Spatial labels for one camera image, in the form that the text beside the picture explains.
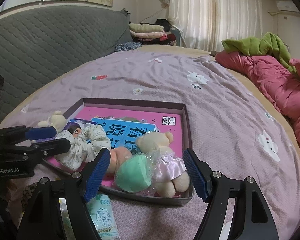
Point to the beige bear pink dress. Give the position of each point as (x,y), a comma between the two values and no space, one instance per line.
(168,171)

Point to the green blanket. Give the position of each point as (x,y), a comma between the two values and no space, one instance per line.
(269,44)

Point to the white curtains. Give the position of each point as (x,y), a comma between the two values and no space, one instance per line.
(204,24)

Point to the peach squishy toy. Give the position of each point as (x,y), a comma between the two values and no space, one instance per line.
(117,157)

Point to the white floral scrunchie cloth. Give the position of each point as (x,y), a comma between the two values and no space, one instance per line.
(84,145)

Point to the leopard print scrunchie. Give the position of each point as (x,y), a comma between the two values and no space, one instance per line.
(27,193)

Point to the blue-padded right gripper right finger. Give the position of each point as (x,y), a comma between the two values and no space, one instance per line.
(199,172)

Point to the stack of folded clothes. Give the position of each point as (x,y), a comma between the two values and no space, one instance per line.
(161,33)

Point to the dark floral cloth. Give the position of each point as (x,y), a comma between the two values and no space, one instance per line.
(127,46)

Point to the pink and blue book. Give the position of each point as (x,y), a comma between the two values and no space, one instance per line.
(122,133)

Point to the shallow grey cardboard box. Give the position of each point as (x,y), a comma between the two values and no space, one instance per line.
(165,116)

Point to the white wall air conditioner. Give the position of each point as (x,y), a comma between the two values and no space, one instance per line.
(287,6)

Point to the yellow frog wet wipes pack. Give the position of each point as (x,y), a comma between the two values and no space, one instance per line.
(66,219)

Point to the purple frog wet wipes pack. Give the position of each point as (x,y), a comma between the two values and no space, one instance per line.
(76,126)

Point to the pink quilted duvet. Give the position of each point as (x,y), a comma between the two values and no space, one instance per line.
(273,80)

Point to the green tissue pack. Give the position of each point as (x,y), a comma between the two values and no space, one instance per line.
(102,216)

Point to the grey quilted headboard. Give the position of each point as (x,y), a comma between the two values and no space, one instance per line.
(39,45)

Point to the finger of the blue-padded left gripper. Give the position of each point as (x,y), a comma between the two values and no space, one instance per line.
(37,150)
(37,132)

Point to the lilac patterned bed sheet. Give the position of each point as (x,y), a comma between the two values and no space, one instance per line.
(230,128)

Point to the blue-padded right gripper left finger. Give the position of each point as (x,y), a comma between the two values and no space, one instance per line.
(93,174)

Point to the cream bear purple dress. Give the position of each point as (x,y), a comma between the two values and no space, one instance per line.
(57,120)

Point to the green squishy egg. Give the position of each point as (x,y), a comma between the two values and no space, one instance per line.
(135,175)

